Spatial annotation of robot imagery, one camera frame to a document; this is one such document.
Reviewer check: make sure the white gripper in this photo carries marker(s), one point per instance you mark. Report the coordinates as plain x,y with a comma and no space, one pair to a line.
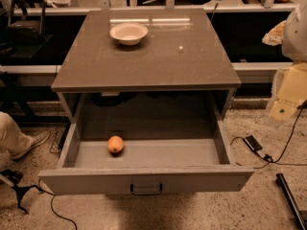
295,37

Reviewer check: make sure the orange fruit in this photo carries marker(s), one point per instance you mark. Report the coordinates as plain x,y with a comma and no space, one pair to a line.
115,144

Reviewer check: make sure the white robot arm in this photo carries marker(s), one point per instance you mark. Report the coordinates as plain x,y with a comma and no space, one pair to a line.
291,34

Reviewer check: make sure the grey counter cabinet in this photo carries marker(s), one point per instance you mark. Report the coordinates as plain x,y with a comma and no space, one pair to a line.
180,52

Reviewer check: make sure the grey open top drawer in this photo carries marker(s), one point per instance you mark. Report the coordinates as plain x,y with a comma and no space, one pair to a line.
177,142

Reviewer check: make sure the black power adapter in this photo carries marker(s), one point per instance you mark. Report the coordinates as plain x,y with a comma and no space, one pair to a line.
252,143

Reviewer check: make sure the black bar on floor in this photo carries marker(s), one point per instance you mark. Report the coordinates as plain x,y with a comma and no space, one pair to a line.
300,216

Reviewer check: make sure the white bowl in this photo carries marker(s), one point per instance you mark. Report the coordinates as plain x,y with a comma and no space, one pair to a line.
129,34

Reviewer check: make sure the black chair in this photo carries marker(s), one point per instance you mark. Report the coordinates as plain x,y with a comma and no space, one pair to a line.
27,36

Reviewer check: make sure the beige shoe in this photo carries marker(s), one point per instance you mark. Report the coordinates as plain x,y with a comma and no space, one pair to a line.
37,140

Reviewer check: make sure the person's leg beige trousers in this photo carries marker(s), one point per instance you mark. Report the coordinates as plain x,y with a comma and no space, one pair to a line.
12,139

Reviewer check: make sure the black tripod foot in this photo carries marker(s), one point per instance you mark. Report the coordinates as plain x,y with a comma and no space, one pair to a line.
12,178

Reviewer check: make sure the black drawer handle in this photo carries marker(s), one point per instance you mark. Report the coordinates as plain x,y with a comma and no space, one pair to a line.
149,190

